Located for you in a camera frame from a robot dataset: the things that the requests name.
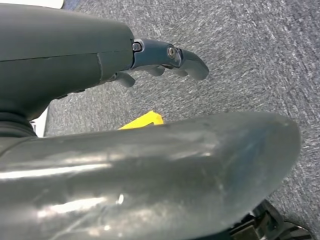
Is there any yellow floor tape rectangle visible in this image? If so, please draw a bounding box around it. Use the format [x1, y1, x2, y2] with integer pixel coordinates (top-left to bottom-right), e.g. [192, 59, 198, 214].
[118, 110, 165, 131]

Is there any robot silver leg shell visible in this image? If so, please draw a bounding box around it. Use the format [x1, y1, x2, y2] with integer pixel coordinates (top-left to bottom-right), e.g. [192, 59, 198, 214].
[0, 110, 302, 240]

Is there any robot black left foot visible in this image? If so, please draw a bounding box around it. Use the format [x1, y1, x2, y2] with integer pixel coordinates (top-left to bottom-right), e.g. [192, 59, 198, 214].
[229, 198, 315, 240]

